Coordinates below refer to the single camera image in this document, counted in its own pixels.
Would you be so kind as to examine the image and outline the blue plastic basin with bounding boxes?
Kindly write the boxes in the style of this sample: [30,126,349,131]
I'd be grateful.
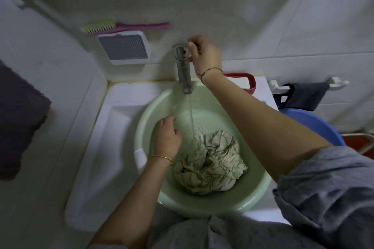
[279,108,347,147]

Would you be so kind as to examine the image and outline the red bucket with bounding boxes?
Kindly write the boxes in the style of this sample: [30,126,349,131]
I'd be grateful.
[342,133,374,160]

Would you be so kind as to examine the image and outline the thin cord bracelet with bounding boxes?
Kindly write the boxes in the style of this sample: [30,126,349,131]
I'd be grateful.
[196,67,225,82]

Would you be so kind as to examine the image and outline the person's left hand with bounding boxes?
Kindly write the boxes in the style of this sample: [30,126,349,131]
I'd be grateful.
[152,116,183,162]

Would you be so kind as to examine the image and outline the white wall towel rack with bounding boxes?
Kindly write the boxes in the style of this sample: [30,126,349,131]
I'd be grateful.
[267,76,350,95]

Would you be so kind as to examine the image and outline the person's right hand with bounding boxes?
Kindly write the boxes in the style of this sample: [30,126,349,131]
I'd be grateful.
[187,35,224,82]

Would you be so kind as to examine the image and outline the white wall box grey ribbed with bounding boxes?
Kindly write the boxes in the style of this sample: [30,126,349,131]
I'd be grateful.
[97,30,152,65]

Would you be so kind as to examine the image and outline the dark grey cloth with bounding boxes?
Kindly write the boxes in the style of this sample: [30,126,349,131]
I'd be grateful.
[273,82,331,112]

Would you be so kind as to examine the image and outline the white ceramic sink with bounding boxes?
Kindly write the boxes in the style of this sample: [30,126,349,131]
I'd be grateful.
[64,76,293,233]

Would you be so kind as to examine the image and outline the green and pink scrub brush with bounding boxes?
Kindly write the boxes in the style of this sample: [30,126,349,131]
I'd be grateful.
[80,17,171,36]

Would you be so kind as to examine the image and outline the person's right forearm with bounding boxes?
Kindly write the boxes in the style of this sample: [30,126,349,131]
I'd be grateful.
[201,72,335,184]

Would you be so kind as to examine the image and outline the metal faucet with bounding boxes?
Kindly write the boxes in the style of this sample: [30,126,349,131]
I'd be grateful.
[171,42,194,95]

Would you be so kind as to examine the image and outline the cream leaf-patterned clothes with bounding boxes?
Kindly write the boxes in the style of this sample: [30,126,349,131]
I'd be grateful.
[173,130,249,196]

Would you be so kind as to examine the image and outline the gold bangle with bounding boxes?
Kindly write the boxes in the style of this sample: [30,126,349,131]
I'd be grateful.
[150,155,175,166]

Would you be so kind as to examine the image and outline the dark purple towel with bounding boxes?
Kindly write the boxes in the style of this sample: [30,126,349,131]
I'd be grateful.
[0,60,53,182]

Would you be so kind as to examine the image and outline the red soap dish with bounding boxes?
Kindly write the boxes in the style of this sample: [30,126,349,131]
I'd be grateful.
[223,73,257,95]

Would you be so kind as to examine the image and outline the light green plastic basin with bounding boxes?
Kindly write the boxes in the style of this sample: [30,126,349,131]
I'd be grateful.
[133,80,272,219]

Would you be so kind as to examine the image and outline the person's left forearm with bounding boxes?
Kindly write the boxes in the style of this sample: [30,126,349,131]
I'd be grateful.
[87,157,175,249]

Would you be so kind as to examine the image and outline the person's grey patterned shirt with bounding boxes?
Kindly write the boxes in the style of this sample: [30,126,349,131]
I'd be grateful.
[87,146,374,249]

